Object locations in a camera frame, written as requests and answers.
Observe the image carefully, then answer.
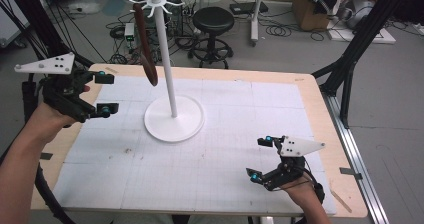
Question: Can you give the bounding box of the grey tape strip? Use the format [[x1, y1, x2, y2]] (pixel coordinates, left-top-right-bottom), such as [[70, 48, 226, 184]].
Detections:
[[339, 166, 364, 181]]

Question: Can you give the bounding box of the small silver device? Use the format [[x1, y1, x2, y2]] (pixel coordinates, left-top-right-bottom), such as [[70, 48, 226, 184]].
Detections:
[[123, 22, 136, 42]]

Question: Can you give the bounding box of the black flat device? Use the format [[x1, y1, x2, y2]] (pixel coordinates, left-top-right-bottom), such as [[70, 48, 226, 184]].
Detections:
[[229, 1, 270, 16]]

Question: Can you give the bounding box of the aluminium rail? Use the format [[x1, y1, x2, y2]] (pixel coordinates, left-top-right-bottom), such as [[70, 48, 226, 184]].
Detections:
[[321, 92, 390, 224]]

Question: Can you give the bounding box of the coiled black cable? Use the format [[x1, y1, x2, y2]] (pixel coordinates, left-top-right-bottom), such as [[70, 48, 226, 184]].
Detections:
[[264, 23, 292, 38]]

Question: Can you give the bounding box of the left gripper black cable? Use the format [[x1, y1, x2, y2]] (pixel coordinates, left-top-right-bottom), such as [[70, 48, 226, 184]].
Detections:
[[21, 79, 77, 224]]

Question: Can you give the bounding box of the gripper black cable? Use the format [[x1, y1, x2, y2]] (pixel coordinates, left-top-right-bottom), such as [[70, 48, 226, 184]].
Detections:
[[21, 79, 77, 224], [302, 165, 327, 206]]

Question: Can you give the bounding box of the black frame strut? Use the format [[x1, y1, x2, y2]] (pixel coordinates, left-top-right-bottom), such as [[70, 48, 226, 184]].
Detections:
[[311, 0, 415, 130], [0, 0, 95, 165]]

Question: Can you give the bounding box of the grey round appliance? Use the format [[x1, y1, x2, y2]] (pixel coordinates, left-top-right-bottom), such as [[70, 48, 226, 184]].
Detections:
[[338, 0, 377, 30]]

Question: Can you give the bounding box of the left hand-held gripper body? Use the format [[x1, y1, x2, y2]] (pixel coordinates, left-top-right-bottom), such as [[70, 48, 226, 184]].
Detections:
[[13, 52, 98, 124]]

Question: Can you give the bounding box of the white flat board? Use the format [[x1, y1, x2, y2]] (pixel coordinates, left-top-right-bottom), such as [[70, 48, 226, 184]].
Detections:
[[326, 17, 398, 46]]

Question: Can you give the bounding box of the black computer tower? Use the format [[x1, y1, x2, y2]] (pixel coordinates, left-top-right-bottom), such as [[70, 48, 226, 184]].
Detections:
[[135, 0, 185, 36]]

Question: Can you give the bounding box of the tangle of black floor cables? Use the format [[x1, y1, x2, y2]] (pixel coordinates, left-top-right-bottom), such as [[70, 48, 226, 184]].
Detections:
[[105, 12, 202, 66]]

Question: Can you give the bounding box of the black round stool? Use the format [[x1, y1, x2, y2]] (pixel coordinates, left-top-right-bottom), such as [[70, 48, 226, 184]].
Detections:
[[187, 6, 236, 70]]

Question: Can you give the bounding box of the person's left hand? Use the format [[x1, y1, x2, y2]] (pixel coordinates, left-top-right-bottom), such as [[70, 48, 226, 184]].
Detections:
[[24, 84, 92, 142]]

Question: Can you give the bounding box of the white grid mat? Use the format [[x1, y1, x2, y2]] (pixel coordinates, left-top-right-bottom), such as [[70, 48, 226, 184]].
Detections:
[[52, 74, 338, 216]]

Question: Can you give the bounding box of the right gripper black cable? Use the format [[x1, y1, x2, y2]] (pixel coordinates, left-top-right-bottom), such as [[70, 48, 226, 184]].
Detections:
[[302, 165, 327, 206]]

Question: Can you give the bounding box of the brown cardboard box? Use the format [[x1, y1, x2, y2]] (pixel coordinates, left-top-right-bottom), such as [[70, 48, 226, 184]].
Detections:
[[292, 0, 344, 32]]

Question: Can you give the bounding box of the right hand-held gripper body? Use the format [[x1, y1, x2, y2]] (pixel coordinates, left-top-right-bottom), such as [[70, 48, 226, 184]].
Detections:
[[260, 135, 327, 192]]

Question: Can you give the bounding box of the person's right hand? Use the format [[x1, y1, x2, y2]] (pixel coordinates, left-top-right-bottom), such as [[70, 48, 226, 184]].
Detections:
[[280, 177, 322, 206]]

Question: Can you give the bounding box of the brown wooden rice spoon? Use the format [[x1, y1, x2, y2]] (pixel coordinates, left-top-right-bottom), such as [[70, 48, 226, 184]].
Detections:
[[132, 2, 160, 88]]

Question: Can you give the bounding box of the thin wooden stick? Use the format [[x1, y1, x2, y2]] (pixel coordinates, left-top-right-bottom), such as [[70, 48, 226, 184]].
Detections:
[[329, 188, 353, 214]]

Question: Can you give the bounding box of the white stand post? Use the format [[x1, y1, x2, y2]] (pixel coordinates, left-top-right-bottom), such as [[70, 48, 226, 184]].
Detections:
[[249, 0, 267, 47]]

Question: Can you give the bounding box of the white hook stand rack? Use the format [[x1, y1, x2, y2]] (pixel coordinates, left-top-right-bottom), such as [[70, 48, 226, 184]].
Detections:
[[128, 0, 205, 143]]

